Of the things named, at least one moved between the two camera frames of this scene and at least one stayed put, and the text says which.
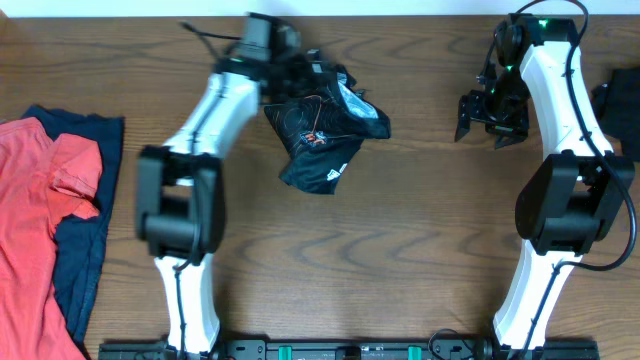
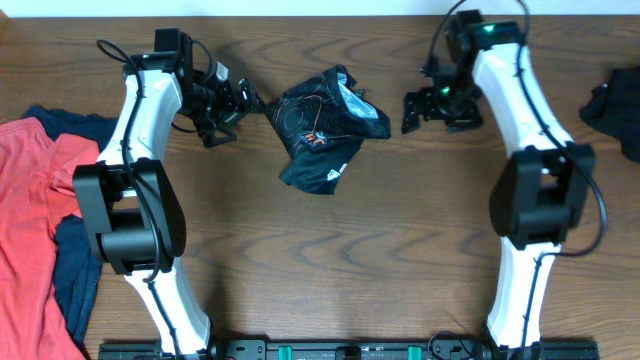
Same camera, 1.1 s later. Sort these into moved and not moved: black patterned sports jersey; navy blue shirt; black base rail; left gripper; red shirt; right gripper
Moved: left gripper; right gripper
Not moved: black base rail; navy blue shirt; red shirt; black patterned sports jersey
